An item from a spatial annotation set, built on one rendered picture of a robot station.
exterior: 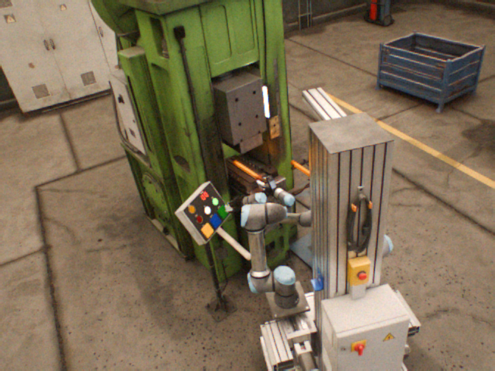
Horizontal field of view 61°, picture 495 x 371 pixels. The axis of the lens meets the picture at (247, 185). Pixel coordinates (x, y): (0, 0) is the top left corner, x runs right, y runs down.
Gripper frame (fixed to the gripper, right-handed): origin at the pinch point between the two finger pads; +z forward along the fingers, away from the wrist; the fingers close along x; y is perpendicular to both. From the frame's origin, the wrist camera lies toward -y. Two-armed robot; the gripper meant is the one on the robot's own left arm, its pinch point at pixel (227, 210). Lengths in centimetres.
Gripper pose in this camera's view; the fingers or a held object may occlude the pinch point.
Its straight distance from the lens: 289.6
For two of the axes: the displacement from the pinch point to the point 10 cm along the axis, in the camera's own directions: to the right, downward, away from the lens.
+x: -4.7, 5.6, -6.8
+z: -7.0, 2.3, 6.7
